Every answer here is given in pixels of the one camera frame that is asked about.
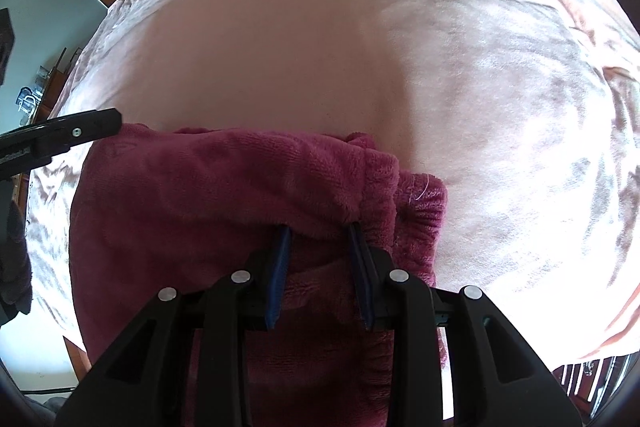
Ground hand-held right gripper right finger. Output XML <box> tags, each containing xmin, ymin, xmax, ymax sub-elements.
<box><xmin>348</xmin><ymin>224</ymin><xmax>583</xmax><ymax>427</ymax></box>

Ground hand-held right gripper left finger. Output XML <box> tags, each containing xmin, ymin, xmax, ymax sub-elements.
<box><xmin>52</xmin><ymin>226</ymin><xmax>293</xmax><ymax>427</ymax></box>

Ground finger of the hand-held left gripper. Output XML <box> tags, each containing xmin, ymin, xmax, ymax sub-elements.
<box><xmin>30</xmin><ymin>108</ymin><xmax>122</xmax><ymax>152</ymax></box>

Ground magenta fleece pants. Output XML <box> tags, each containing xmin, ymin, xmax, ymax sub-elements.
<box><xmin>69</xmin><ymin>123</ymin><xmax>448</xmax><ymax>427</ymax></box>

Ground glass kettle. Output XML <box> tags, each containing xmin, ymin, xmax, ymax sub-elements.
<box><xmin>17</xmin><ymin>89</ymin><xmax>42</xmax><ymax>116</ymax></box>

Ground wooden desk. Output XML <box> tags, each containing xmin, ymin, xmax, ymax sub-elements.
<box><xmin>15</xmin><ymin>47</ymin><xmax>85</xmax><ymax>124</ymax></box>

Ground pink blanket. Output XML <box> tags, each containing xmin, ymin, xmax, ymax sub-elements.
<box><xmin>25</xmin><ymin>0</ymin><xmax>640</xmax><ymax>358</ymax></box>

